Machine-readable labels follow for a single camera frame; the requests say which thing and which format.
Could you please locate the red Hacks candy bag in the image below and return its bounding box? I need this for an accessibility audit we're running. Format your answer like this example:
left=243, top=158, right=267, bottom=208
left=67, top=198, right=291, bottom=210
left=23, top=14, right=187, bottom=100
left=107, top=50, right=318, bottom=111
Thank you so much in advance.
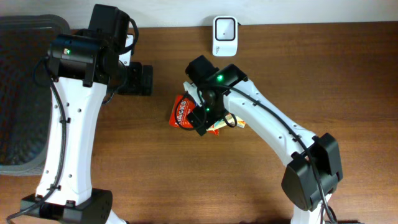
left=169, top=93, right=219, bottom=136

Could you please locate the orange tissue pack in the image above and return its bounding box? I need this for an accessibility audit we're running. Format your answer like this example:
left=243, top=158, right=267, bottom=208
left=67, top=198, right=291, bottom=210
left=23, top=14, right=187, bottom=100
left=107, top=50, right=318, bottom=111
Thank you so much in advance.
left=213, top=114, right=246, bottom=129

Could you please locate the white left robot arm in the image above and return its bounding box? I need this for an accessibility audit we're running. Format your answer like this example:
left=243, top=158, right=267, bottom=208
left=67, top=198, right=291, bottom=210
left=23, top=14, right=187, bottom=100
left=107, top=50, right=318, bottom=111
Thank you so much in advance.
left=19, top=4, right=153, bottom=223

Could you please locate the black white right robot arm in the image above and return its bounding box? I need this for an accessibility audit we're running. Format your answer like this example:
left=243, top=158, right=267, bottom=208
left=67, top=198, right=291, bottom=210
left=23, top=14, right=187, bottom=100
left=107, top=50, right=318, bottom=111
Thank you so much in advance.
left=184, top=55, right=343, bottom=223

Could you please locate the white barcode scanner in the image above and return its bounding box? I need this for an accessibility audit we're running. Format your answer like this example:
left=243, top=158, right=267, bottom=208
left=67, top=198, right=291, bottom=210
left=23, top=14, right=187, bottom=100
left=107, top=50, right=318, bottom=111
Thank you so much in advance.
left=212, top=16, right=238, bottom=57

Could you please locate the grey plastic mesh basket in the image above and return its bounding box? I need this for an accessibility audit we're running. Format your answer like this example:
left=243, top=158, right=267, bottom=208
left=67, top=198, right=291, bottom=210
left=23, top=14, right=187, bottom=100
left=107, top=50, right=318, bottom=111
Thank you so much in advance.
left=1, top=14, right=71, bottom=176

